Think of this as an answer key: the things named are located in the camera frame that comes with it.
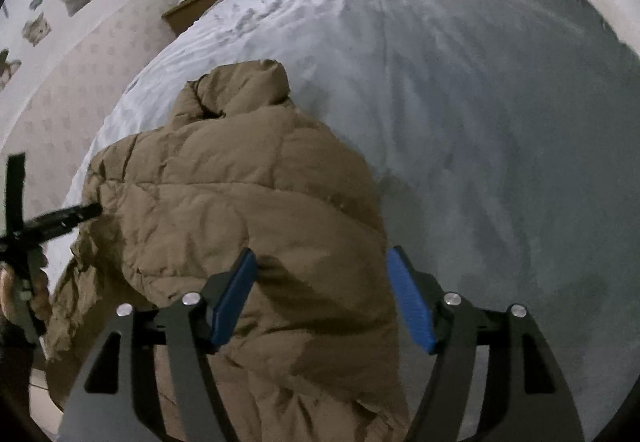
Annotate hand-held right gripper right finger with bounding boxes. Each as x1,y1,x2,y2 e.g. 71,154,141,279
386,245,586,442

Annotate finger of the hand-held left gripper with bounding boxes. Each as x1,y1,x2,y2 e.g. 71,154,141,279
27,203,102,244

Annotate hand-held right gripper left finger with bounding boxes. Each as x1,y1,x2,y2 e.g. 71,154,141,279
57,247,259,442

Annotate brown puffer jacket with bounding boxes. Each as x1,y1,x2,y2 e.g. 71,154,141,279
47,60,411,442

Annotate person's left hand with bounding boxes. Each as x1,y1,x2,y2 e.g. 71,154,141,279
0,268,52,323

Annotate grey plush blanket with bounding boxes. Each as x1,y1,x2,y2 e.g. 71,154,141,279
62,0,640,442

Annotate wooden nightstand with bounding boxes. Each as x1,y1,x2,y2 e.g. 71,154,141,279
162,0,255,36

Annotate hat cat wall sticker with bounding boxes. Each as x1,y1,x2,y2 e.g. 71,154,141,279
0,50,22,91

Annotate tabby cat wall sticker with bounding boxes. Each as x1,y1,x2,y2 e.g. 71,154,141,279
21,12,54,48

